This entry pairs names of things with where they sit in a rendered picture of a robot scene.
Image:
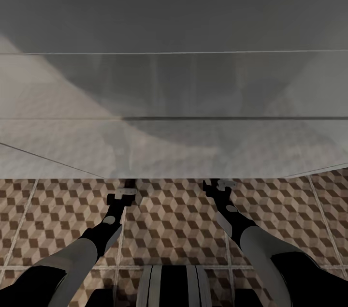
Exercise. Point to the furniture sink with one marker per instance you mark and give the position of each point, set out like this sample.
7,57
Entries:
96,89

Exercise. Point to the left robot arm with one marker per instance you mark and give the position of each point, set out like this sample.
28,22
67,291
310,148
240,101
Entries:
54,280

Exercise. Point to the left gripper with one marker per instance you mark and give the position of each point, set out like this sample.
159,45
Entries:
125,201

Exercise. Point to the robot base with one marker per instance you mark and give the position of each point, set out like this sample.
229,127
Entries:
243,298

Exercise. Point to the mousetrap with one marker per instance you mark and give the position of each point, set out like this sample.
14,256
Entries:
214,181
130,182

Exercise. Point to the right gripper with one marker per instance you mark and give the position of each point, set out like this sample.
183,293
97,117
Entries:
212,191

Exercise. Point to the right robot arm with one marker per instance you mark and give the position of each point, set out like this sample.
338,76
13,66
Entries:
292,278

